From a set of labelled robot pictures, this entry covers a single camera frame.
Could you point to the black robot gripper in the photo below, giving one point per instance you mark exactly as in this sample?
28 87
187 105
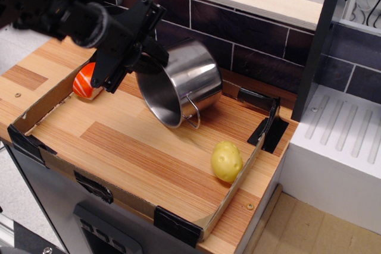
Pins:
130 45

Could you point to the stainless steel pot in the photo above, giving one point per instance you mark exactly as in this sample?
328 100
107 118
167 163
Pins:
188 84

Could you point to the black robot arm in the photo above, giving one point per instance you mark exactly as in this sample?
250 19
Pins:
84 21

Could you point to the cardboard fence with black tape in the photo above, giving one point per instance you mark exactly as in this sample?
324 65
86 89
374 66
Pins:
132 161

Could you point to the salmon nigiri sushi toy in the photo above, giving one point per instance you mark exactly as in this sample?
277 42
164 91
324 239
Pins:
82 83

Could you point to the yellow potato toy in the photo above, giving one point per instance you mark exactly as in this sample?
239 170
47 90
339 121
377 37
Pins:
226 161

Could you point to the black control panel with buttons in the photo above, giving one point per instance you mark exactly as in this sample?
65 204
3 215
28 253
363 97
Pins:
102 237

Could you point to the white ribbed sink drainboard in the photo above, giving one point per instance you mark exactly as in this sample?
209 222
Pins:
342 127

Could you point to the dark grey vertical post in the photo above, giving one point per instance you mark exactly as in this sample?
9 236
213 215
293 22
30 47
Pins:
330 16

